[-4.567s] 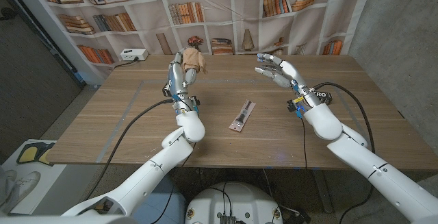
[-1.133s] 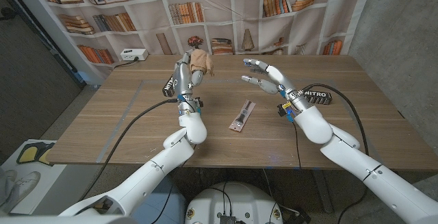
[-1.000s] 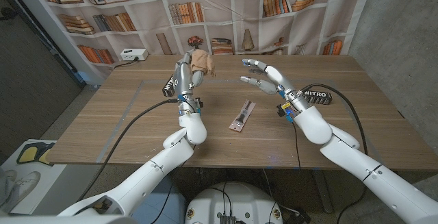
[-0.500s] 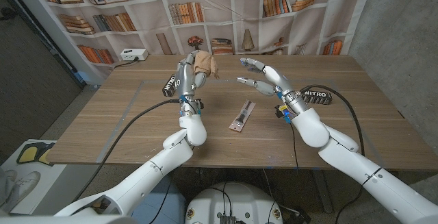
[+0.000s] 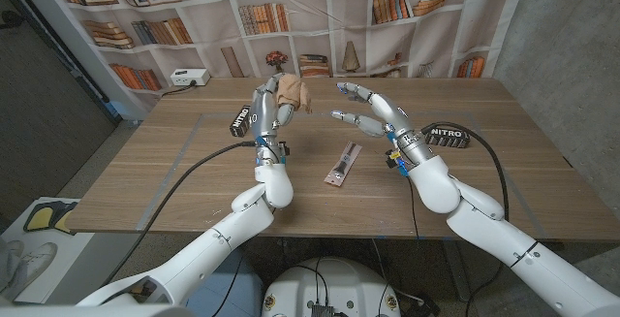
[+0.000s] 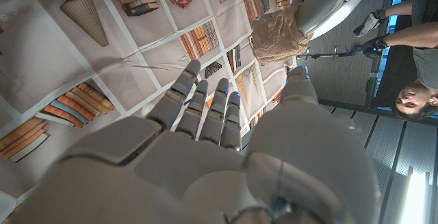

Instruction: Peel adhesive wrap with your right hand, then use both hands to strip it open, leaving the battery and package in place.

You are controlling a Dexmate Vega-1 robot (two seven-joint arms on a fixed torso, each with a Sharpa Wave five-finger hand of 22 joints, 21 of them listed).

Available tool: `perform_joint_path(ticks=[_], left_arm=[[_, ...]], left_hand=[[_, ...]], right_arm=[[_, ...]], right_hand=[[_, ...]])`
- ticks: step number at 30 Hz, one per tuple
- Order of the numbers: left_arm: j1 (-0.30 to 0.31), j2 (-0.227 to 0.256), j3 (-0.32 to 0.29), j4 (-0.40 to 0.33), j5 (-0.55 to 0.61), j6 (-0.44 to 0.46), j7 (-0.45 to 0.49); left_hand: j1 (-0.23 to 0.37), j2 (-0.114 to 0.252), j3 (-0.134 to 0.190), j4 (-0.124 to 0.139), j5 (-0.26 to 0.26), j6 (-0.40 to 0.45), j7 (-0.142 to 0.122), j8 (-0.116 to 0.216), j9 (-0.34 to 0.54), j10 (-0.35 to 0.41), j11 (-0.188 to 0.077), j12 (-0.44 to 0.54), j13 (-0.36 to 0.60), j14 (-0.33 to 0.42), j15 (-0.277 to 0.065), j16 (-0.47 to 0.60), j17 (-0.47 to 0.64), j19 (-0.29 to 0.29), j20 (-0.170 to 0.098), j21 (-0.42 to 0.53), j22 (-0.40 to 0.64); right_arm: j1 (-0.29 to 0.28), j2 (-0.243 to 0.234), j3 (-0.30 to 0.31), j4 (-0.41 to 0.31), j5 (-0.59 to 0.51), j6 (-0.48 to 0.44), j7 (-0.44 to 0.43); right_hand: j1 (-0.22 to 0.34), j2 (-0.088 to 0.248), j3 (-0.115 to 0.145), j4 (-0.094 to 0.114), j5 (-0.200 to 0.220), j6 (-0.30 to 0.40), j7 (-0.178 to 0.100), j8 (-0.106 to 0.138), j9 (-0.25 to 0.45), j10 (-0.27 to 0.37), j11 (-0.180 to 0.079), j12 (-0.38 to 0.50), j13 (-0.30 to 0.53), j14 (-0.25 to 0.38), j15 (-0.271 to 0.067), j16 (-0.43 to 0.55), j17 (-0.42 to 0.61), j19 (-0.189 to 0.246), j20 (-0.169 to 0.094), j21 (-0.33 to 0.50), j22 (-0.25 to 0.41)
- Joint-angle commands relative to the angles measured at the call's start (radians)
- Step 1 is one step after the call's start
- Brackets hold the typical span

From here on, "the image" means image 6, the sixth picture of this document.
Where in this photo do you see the person head dark hair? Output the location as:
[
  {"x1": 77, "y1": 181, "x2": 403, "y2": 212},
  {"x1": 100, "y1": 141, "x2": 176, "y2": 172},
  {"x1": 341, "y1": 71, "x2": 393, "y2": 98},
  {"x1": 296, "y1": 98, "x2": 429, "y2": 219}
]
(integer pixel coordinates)
[{"x1": 393, "y1": 78, "x2": 438, "y2": 121}]

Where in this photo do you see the black gloved person hand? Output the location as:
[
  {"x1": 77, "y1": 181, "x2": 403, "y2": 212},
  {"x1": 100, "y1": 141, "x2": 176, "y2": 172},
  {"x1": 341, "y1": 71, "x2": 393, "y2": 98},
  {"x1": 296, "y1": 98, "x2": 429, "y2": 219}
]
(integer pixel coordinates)
[{"x1": 350, "y1": 35, "x2": 389, "y2": 60}]

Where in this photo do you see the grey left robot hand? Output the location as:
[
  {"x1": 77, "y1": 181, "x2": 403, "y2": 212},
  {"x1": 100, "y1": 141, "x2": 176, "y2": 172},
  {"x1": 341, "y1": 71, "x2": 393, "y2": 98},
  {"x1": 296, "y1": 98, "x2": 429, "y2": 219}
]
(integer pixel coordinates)
[{"x1": 294, "y1": 0, "x2": 381, "y2": 40}]

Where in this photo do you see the dark grey door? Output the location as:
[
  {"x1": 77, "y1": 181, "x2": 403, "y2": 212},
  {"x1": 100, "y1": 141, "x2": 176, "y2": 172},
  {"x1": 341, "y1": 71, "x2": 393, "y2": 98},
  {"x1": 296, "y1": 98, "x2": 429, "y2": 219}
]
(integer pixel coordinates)
[{"x1": 289, "y1": 0, "x2": 394, "y2": 107}]

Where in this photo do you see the grey shirt person torso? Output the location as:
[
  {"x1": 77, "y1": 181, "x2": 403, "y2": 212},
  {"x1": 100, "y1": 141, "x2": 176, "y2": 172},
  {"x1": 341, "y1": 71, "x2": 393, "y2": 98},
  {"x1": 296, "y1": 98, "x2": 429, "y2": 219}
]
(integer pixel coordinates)
[{"x1": 410, "y1": 0, "x2": 438, "y2": 91}]

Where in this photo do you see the white gloved person hand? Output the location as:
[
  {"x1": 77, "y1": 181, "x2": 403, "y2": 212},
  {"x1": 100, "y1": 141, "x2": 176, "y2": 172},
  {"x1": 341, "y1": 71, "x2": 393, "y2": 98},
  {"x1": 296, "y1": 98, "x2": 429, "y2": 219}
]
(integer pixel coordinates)
[{"x1": 352, "y1": 8, "x2": 387, "y2": 38}]

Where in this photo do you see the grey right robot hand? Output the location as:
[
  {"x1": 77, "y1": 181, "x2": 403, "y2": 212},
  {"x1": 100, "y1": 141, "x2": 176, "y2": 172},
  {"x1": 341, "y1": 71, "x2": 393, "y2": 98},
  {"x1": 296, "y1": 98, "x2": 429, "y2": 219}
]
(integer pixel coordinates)
[{"x1": 10, "y1": 58, "x2": 381, "y2": 224}]

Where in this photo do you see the printed bookshelf backdrop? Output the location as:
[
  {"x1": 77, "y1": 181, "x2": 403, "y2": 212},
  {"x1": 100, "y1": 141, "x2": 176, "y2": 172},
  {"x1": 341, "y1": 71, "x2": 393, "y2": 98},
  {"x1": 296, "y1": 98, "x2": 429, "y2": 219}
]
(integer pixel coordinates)
[{"x1": 0, "y1": 0, "x2": 298, "y2": 218}]

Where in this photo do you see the bare person forearm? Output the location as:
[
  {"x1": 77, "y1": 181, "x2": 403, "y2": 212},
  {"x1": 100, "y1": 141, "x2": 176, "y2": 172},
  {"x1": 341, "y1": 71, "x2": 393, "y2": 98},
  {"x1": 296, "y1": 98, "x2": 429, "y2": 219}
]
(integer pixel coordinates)
[
  {"x1": 383, "y1": 0, "x2": 415, "y2": 20},
  {"x1": 385, "y1": 20, "x2": 438, "y2": 49}
]

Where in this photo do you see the thin metal rod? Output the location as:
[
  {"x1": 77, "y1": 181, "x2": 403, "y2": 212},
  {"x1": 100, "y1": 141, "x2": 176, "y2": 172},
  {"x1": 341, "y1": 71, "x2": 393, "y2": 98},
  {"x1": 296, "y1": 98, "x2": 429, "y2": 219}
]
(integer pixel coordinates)
[{"x1": 296, "y1": 47, "x2": 357, "y2": 60}]

